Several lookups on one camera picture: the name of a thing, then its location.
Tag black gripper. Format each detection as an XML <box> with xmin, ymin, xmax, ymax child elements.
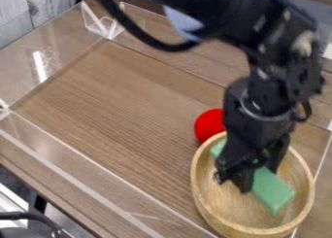
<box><xmin>214</xmin><ymin>78</ymin><xmax>294</xmax><ymax>193</ymax></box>

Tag green rectangular block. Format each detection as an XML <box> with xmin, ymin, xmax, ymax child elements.
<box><xmin>209</xmin><ymin>138</ymin><xmax>297</xmax><ymax>217</ymax></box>

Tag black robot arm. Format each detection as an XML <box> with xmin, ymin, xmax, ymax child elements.
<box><xmin>98</xmin><ymin>0</ymin><xmax>325</xmax><ymax>193</ymax></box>

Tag brown wooden bowl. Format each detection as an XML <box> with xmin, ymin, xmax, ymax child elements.
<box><xmin>190</xmin><ymin>132</ymin><xmax>314</xmax><ymax>238</ymax></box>

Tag red plush strawberry toy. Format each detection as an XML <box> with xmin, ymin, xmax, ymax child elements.
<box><xmin>193</xmin><ymin>109</ymin><xmax>225</xmax><ymax>143</ymax></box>

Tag black table leg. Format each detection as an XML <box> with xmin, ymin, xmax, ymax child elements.
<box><xmin>28</xmin><ymin>194</ymin><xmax>46</xmax><ymax>215</ymax></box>

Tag clear acrylic barrier wall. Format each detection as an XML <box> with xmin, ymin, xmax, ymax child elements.
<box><xmin>0</xmin><ymin>106</ymin><xmax>216</xmax><ymax>238</ymax></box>

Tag clear acrylic corner bracket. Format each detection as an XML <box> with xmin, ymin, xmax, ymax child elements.
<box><xmin>80</xmin><ymin>2</ymin><xmax>124</xmax><ymax>40</ymax></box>

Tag black cable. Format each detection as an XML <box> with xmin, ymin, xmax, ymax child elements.
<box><xmin>0</xmin><ymin>212</ymin><xmax>66</xmax><ymax>238</ymax></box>

